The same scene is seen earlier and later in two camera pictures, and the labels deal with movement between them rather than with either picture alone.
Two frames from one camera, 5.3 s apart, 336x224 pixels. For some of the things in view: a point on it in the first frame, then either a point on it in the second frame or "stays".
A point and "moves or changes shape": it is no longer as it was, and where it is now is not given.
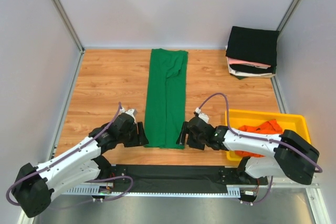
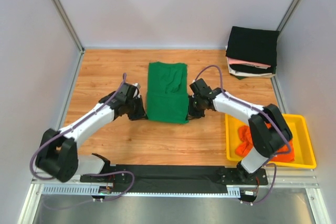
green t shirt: [166, 114] moves or changes shape
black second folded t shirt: [242, 68] stays
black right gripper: [181, 139] -> [192, 115]
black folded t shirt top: [253, 44] stays
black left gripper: [140, 139] -> [141, 114]
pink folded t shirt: [232, 61] stays
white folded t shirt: [267, 75] stays
